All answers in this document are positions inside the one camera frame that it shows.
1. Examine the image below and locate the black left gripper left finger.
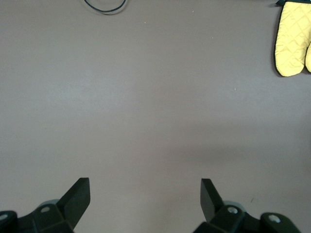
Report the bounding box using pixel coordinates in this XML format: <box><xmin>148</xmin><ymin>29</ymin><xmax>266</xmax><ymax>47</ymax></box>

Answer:
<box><xmin>0</xmin><ymin>177</ymin><xmax>91</xmax><ymax>233</ymax></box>

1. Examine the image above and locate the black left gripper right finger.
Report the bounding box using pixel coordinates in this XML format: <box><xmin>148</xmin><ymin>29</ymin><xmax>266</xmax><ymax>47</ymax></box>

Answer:
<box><xmin>193</xmin><ymin>178</ymin><xmax>302</xmax><ymax>233</ymax></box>

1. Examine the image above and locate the brown table mat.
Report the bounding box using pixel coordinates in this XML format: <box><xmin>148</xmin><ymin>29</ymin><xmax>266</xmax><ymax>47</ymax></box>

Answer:
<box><xmin>0</xmin><ymin>0</ymin><xmax>311</xmax><ymax>233</ymax></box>

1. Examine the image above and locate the yellow quilted oven mitt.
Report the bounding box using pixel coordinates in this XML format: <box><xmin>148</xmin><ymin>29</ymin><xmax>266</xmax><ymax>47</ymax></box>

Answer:
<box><xmin>274</xmin><ymin>0</ymin><xmax>311</xmax><ymax>78</ymax></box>
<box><xmin>305</xmin><ymin>41</ymin><xmax>311</xmax><ymax>73</ymax></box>

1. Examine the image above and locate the black looped cable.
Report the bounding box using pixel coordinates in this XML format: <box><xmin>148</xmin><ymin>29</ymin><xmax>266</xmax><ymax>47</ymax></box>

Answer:
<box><xmin>84</xmin><ymin>0</ymin><xmax>127</xmax><ymax>15</ymax></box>

